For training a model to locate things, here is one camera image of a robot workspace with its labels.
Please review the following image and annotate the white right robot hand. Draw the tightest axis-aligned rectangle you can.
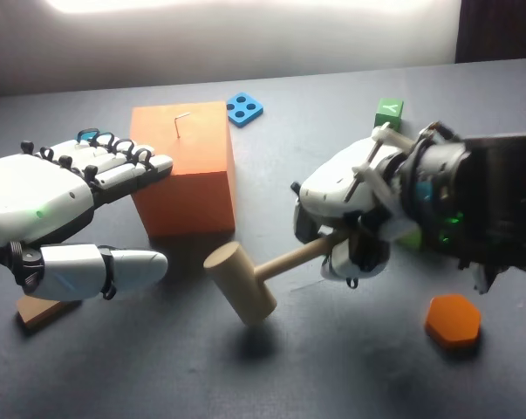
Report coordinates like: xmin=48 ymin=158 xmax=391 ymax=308
xmin=290 ymin=134 xmax=400 ymax=290

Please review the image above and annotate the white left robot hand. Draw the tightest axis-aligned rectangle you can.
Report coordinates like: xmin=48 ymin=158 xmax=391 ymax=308
xmin=0 ymin=127 xmax=174 ymax=302

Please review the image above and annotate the wooden mallet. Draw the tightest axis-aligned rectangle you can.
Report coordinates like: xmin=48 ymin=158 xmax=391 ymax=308
xmin=203 ymin=230 xmax=349 ymax=327

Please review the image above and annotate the green textured block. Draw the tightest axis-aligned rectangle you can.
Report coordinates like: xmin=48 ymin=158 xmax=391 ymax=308
xmin=397 ymin=227 xmax=424 ymax=251

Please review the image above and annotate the blue square four-hole block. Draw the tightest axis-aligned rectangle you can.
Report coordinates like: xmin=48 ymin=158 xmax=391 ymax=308
xmin=225 ymin=92 xmax=264 ymax=129

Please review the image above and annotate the small wooden plank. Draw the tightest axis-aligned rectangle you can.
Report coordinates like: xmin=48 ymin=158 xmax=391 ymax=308
xmin=16 ymin=295 xmax=83 ymax=329

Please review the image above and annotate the large orange cube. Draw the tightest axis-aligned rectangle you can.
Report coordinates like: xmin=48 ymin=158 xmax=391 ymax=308
xmin=129 ymin=100 xmax=237 ymax=239

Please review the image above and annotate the orange hexagon block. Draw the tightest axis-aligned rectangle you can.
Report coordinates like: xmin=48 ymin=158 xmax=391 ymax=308
xmin=424 ymin=294 xmax=482 ymax=349

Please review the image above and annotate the green letter cube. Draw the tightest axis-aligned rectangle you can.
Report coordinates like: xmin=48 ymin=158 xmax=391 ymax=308
xmin=373 ymin=98 xmax=406 ymax=132

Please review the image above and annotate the grey table cloth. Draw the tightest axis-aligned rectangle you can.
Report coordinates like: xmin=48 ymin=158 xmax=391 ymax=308
xmin=0 ymin=58 xmax=526 ymax=419

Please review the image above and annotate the dark curtain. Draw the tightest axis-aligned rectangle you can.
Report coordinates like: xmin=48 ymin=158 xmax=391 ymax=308
xmin=455 ymin=0 xmax=526 ymax=65

